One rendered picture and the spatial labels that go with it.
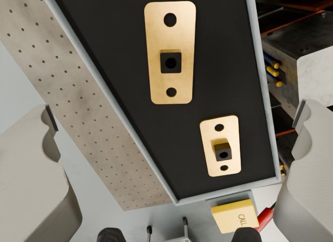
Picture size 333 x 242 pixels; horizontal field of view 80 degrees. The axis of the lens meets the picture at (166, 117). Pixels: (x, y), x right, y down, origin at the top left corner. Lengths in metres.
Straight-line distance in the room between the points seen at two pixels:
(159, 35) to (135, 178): 0.87
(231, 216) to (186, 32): 0.27
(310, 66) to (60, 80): 0.69
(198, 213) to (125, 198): 1.57
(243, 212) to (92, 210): 2.39
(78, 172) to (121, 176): 1.23
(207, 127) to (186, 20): 0.10
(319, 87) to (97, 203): 2.40
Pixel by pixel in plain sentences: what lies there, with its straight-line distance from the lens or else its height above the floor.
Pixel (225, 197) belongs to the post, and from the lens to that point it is 0.34.
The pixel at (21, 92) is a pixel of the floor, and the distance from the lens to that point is 1.84.
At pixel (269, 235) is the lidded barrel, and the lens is 1.79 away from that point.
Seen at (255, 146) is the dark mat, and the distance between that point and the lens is 0.24.
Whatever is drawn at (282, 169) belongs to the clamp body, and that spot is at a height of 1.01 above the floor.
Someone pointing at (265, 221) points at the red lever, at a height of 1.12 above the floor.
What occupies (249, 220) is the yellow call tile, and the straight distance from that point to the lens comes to 0.36.
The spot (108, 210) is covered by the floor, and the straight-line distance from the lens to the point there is 2.60.
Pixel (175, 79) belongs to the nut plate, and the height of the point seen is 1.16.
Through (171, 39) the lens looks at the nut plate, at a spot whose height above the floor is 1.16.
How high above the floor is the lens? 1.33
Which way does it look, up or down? 57 degrees down
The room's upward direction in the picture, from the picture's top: 179 degrees counter-clockwise
